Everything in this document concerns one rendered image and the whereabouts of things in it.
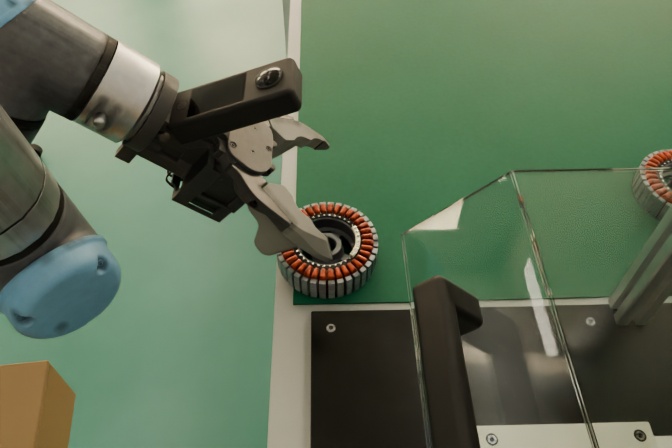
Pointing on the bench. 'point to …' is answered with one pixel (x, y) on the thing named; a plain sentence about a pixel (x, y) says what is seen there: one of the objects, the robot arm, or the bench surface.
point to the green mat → (471, 102)
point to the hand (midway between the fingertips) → (336, 196)
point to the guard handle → (446, 359)
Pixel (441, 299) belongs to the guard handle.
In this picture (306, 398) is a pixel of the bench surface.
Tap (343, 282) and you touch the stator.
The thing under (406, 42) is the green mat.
